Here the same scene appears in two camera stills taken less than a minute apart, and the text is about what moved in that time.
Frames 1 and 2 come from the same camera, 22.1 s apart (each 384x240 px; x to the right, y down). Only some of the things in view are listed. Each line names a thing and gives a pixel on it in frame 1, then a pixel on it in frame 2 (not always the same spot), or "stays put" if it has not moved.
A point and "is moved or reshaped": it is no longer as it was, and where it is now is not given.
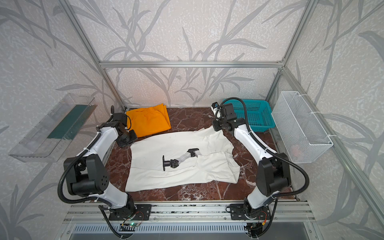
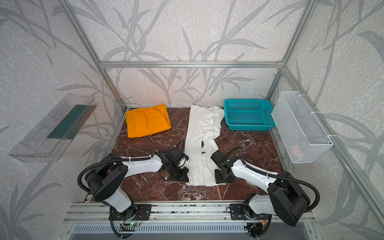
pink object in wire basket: x=295 y=151 stays put
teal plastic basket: x=260 y=113 stays put
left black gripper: x=124 y=139 → x=181 y=173
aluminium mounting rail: x=185 y=212 stays put
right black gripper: x=217 y=124 → x=222 y=175
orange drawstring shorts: x=145 y=120 stays put
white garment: x=145 y=169 is moved or reshaped
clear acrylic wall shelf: x=48 y=139 stays put
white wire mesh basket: x=303 y=137 stays put
